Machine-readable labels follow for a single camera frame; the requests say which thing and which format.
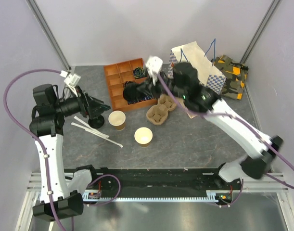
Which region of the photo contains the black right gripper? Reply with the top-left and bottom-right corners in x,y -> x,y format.
138,69 -> 188,100

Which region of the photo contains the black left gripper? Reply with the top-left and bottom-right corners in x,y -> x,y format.
54,85 -> 110,119

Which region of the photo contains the black plastic cup lid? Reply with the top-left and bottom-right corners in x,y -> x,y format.
88,115 -> 105,129

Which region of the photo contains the cardboard cup carrier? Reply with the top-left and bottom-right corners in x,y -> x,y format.
146,94 -> 177,126

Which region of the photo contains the paper cup front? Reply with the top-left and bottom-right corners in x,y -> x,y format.
134,127 -> 153,147

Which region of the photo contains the paper cup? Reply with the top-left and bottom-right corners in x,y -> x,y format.
108,111 -> 126,130
134,127 -> 153,147

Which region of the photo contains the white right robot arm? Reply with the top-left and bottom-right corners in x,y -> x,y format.
123,62 -> 283,190

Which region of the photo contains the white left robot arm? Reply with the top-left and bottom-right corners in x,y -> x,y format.
29,84 -> 111,221

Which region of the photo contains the checkered paper takeout bag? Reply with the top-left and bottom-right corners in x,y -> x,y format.
168,41 -> 230,122

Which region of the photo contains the wrapped straw upper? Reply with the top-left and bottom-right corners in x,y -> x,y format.
74,116 -> 92,129

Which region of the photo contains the green blue rolled sock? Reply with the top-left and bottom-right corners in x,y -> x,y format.
133,67 -> 147,79

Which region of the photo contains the paper cup near tray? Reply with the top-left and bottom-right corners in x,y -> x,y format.
108,111 -> 126,130

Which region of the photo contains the orange compartment tray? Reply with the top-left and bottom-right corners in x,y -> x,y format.
104,58 -> 157,112

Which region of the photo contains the wrapped straw middle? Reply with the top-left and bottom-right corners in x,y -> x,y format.
71,122 -> 109,138

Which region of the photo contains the camouflage cloth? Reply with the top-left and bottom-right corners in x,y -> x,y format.
211,55 -> 249,100

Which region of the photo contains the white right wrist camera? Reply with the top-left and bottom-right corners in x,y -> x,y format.
145,56 -> 163,86

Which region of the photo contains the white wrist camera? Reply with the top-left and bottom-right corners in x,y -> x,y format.
145,56 -> 163,86
60,71 -> 81,89

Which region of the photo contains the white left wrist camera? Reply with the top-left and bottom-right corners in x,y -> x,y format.
60,71 -> 81,89

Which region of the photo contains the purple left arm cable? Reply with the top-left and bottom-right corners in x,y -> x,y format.
3,69 -> 121,231

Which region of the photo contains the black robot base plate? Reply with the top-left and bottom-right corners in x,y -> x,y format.
91,167 -> 241,197

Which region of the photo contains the grey slotted cable duct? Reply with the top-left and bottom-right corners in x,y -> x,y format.
82,191 -> 218,203

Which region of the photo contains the aluminium frame rail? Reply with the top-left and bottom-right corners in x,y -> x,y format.
27,172 -> 288,193

